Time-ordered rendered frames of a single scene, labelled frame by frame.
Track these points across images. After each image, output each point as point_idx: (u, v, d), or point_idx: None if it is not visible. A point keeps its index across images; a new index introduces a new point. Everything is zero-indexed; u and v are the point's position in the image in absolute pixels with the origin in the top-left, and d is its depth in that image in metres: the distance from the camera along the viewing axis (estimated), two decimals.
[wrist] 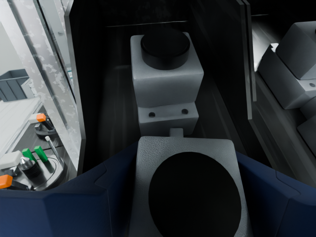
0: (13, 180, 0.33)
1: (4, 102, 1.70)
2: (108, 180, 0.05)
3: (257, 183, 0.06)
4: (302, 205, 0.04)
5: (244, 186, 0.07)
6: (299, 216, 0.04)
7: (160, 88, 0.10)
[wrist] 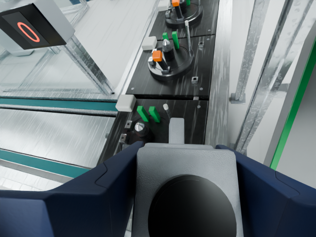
0: (162, 57, 0.39)
1: None
2: (108, 180, 0.05)
3: (256, 183, 0.06)
4: (301, 205, 0.04)
5: (243, 186, 0.07)
6: (298, 216, 0.04)
7: None
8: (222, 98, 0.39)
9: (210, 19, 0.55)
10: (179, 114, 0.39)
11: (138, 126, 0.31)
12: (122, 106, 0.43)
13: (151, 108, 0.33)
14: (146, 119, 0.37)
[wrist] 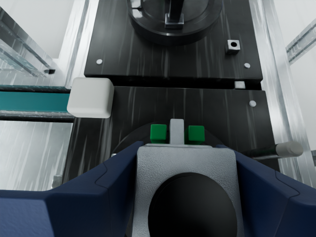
0: None
1: None
2: (108, 180, 0.05)
3: (256, 183, 0.06)
4: (301, 205, 0.04)
5: (243, 186, 0.07)
6: (298, 216, 0.04)
7: None
8: (283, 84, 0.22)
9: None
10: (219, 121, 0.19)
11: None
12: (87, 108, 0.18)
13: (194, 133, 0.12)
14: None
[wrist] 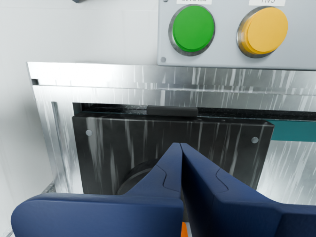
0: None
1: None
2: (176, 184, 0.05)
3: (198, 180, 0.06)
4: (219, 201, 0.04)
5: (192, 184, 0.07)
6: (218, 212, 0.04)
7: None
8: None
9: None
10: None
11: None
12: None
13: None
14: None
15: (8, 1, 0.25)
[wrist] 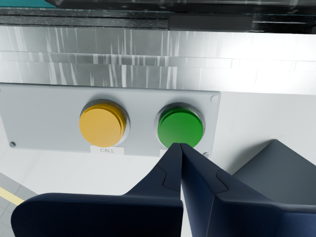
0: None
1: None
2: (176, 184, 0.05)
3: (198, 180, 0.06)
4: (219, 201, 0.04)
5: (192, 184, 0.07)
6: (218, 212, 0.04)
7: None
8: None
9: None
10: None
11: None
12: None
13: None
14: None
15: None
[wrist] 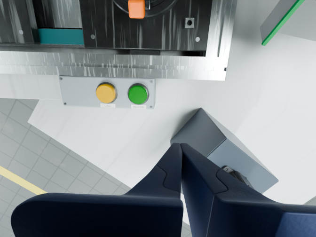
0: (143, 3, 0.22)
1: None
2: (176, 184, 0.05)
3: (198, 180, 0.06)
4: (219, 201, 0.04)
5: (192, 184, 0.07)
6: (218, 212, 0.04)
7: None
8: None
9: None
10: None
11: None
12: None
13: None
14: None
15: (240, 108, 0.46)
